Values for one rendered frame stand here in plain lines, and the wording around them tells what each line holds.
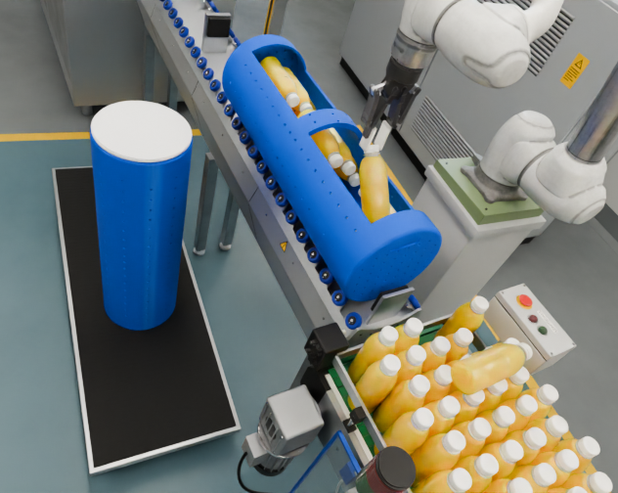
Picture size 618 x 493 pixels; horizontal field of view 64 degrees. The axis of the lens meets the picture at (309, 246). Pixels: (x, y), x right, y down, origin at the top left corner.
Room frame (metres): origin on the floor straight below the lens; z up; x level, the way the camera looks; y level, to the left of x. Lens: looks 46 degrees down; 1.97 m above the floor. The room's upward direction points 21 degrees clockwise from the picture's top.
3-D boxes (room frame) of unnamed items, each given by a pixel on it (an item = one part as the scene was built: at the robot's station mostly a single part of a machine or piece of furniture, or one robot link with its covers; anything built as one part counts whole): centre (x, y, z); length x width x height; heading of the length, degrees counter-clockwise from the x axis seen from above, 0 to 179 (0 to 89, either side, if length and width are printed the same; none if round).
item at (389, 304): (0.85, -0.25, 0.99); 0.10 x 0.02 x 0.12; 132
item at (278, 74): (1.41, 0.28, 1.15); 0.19 x 0.07 x 0.07; 42
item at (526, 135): (1.49, -0.52, 1.21); 0.18 x 0.16 x 0.22; 43
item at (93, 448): (1.18, 0.65, 0.08); 1.50 x 0.52 x 0.15; 38
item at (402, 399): (0.58, -0.32, 0.99); 0.07 x 0.07 x 0.19
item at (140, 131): (1.09, 0.57, 1.03); 0.28 x 0.28 x 0.01
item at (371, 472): (0.32, -0.24, 1.23); 0.06 x 0.06 x 0.04
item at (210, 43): (1.83, 0.65, 1.00); 0.10 x 0.04 x 0.15; 132
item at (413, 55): (1.05, -0.05, 1.55); 0.09 x 0.09 x 0.06
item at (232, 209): (1.67, 0.41, 0.31); 0.06 x 0.06 x 0.63; 42
